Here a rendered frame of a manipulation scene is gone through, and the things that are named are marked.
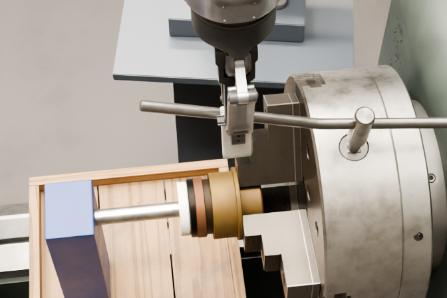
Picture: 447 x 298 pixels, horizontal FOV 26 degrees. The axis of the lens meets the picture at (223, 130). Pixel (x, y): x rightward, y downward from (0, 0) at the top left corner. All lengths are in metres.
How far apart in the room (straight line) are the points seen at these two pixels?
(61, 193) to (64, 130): 1.42
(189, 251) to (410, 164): 0.43
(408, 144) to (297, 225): 0.18
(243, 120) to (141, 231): 0.56
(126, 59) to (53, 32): 1.07
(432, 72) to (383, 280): 0.26
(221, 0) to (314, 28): 1.06
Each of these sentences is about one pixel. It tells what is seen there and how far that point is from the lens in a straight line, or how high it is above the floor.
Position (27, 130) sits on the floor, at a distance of 2.65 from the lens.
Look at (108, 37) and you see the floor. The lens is 2.81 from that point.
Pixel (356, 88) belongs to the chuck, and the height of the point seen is 1.23.
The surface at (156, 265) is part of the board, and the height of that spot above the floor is 0.88.
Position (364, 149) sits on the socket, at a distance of 1.10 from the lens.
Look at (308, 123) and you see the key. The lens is 1.03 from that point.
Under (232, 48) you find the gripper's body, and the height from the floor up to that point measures 1.50.
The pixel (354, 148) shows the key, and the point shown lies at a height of 1.25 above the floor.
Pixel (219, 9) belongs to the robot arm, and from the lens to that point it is 0.79.
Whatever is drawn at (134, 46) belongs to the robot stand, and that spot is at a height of 0.75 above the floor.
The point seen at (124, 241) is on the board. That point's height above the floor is 0.88.
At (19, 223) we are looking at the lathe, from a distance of 1.50.
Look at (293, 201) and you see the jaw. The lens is 1.27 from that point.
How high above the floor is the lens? 2.15
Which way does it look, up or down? 56 degrees down
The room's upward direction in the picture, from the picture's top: straight up
